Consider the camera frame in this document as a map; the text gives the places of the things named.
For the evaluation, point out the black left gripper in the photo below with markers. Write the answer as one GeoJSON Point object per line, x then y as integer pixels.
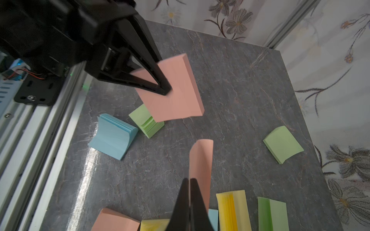
{"type": "Point", "coordinates": [109, 35]}

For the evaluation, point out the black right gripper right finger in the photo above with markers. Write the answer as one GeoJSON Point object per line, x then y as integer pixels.
{"type": "Point", "coordinates": [199, 220]}

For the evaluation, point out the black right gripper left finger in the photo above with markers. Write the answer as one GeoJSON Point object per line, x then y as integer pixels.
{"type": "Point", "coordinates": [180, 218]}

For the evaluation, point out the large yellow memo pad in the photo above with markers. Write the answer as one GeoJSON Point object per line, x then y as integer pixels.
{"type": "Point", "coordinates": [233, 211]}

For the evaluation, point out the torn red memo page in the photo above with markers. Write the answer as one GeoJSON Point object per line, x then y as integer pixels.
{"type": "Point", "coordinates": [200, 167]}

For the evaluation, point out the green memo pad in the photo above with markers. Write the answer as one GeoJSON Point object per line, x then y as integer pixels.
{"type": "Point", "coordinates": [272, 215]}
{"type": "Point", "coordinates": [282, 144]}
{"type": "Point", "coordinates": [144, 120]}

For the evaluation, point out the red memo pad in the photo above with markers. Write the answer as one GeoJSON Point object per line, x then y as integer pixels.
{"type": "Point", "coordinates": [183, 100]}

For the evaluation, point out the blue memo pad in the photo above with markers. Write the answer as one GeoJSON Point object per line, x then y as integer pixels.
{"type": "Point", "coordinates": [113, 136]}
{"type": "Point", "coordinates": [213, 215]}

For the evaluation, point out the pink memo pad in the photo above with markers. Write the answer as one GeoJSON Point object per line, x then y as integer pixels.
{"type": "Point", "coordinates": [109, 220]}

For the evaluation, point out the small circuit board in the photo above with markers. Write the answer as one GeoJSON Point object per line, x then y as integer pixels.
{"type": "Point", "coordinates": [18, 70]}

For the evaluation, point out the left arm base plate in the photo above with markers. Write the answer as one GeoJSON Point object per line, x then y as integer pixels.
{"type": "Point", "coordinates": [44, 91]}

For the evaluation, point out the aluminium rail frame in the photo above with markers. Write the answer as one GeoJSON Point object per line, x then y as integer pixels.
{"type": "Point", "coordinates": [32, 137]}

